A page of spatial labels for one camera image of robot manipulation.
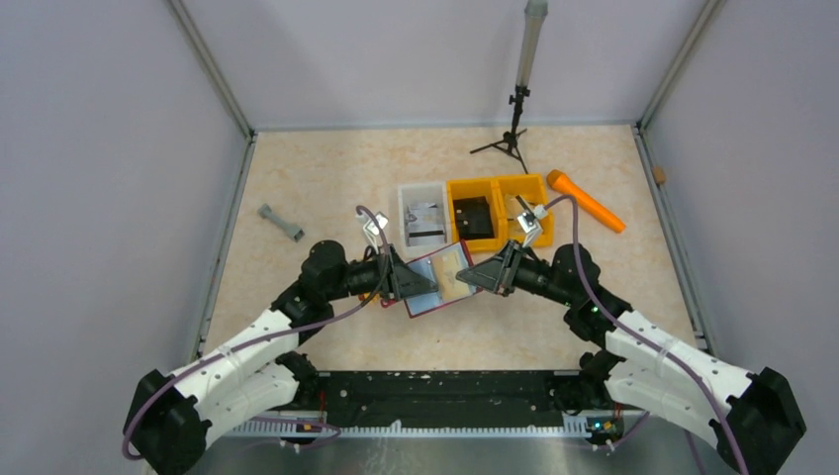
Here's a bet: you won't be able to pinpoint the black part in bin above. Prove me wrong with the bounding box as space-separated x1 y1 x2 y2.
453 197 495 240

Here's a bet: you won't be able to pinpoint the credit card with black stripe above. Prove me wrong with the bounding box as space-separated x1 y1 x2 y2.
406 223 447 246

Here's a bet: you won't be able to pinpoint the yellow bin with clear bag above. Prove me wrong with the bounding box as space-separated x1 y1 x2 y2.
498 174 555 248

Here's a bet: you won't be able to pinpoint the red leather card holder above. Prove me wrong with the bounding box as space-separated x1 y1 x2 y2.
405 241 481 319

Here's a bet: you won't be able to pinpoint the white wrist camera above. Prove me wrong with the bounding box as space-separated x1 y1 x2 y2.
516 205 548 247
356 211 389 249

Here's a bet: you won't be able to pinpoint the orange toy microphone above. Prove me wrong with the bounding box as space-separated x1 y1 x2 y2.
546 169 625 234

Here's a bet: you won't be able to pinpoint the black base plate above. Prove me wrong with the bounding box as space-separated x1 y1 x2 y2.
288 370 647 430

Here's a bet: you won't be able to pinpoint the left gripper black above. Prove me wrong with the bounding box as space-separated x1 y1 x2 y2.
326 242 438 302

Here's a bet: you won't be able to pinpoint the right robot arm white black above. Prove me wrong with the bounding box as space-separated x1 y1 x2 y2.
456 240 806 474

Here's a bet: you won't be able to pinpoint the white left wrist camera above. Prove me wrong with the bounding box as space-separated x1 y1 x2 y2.
356 211 389 249

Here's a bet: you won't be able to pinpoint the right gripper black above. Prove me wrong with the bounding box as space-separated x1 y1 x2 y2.
458 237 577 307

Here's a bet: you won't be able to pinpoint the black tripod with grey pole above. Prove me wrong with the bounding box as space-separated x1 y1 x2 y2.
469 0 549 174

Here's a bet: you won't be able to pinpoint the small packets in clear bin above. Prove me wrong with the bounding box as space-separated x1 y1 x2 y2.
405 202 444 229

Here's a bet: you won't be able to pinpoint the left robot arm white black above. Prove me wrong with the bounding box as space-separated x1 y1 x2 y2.
122 240 438 474

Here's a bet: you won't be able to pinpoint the yellow bin with black part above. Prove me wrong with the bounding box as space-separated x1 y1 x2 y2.
446 177 507 253

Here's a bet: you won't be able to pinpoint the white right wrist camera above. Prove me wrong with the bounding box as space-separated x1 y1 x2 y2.
516 205 548 247

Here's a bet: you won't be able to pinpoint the small tan wall knob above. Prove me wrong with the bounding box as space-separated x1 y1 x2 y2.
651 165 667 186

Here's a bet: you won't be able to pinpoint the grey dumbbell shaped part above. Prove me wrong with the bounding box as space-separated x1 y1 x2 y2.
257 204 305 242

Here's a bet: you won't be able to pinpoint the clear plastic bin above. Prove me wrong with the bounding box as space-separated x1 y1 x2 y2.
397 182 453 257

